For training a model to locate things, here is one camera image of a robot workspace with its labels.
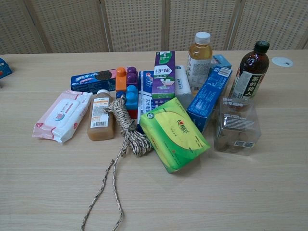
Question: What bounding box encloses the pink white wet wipe pack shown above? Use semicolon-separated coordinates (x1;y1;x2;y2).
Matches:
32;90;93;144

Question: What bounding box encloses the white blue Crest toothpaste box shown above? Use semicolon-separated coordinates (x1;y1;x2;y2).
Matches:
137;70;178;134

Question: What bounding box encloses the green yellow tissue pack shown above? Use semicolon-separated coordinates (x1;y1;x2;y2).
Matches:
139;97;211;174

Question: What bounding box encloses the blue toy building block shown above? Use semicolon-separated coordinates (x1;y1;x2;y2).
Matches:
125;85;140;111

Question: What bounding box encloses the white roll tube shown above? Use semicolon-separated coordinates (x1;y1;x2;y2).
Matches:
174;65;193;104

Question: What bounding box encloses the purple green toothpaste box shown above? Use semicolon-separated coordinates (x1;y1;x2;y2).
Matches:
151;50;177;101

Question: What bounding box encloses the purple toy building block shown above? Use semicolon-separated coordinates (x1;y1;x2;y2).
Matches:
126;66;139;90

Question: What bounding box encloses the orange toy building block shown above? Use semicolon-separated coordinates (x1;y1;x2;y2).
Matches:
115;67;128;99

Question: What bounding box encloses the brown juice bottle white cap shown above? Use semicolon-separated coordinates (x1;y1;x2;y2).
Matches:
87;89;116;141

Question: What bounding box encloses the long blue toothpaste box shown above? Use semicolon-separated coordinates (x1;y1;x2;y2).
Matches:
187;65;233;134

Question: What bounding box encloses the yellow tea bottle white cap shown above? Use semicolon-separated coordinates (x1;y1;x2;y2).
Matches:
187;31;214;94

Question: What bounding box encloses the blue Oreo cookie box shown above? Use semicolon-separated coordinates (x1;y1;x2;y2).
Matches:
70;69;118;95

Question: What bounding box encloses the clear plastic coffee box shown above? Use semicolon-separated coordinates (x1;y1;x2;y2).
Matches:
213;96;262;156

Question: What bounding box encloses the small light blue box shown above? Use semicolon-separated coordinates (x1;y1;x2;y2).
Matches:
210;54;233;71

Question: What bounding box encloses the woven bamboo folding screen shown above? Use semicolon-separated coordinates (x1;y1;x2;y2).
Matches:
0;0;308;55

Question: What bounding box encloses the dark tea bottle green cap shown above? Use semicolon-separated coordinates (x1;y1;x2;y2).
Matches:
228;40;270;100

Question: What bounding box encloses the white round table grommet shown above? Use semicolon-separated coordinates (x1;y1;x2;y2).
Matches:
271;56;295;68

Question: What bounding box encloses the dark blue Oreo box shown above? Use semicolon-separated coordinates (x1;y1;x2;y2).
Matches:
0;57;13;80

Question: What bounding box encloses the speckled beige rope bundle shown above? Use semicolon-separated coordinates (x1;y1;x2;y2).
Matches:
80;94;154;231

